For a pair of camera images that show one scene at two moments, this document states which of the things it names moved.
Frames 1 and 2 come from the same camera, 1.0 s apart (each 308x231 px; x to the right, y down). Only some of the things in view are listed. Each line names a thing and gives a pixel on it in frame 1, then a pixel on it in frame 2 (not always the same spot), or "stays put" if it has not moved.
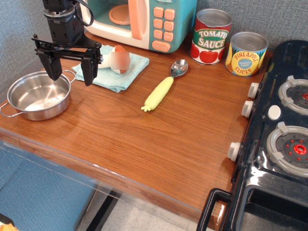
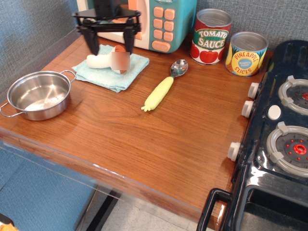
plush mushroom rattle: (118, 59) stays put
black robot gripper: (68, 41) → (105, 16)
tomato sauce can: (211, 35) stays put
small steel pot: (38, 96) stays put
